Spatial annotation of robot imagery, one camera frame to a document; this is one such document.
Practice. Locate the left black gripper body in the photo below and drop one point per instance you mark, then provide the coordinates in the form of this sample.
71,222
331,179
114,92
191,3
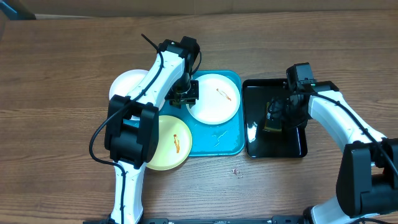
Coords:
185,93

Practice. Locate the dark object at corner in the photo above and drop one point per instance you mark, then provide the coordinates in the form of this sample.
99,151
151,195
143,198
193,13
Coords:
15,10

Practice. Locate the yellow plate with sauce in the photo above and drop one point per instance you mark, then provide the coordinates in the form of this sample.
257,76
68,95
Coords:
174,146

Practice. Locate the small debris on table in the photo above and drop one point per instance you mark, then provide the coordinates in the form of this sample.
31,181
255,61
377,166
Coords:
237,172

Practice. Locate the green yellow sponge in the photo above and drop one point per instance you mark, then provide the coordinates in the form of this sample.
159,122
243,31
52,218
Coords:
271,123

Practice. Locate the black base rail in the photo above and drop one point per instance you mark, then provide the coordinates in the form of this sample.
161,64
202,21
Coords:
278,219

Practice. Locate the clean white plate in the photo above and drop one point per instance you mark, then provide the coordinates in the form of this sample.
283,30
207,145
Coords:
126,82

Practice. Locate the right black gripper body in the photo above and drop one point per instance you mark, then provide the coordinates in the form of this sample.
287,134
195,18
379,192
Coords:
291,116

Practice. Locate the black plastic tray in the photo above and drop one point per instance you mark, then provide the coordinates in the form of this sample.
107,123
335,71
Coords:
260,143

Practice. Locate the teal plastic tray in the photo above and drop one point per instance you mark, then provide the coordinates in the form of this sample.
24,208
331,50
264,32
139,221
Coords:
226,139

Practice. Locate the white plate with sauce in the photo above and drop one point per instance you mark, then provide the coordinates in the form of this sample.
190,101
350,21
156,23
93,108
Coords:
219,99

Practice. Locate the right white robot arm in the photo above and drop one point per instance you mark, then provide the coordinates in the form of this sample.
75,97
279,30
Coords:
367,180

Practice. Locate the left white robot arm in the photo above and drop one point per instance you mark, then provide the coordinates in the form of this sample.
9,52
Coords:
132,127

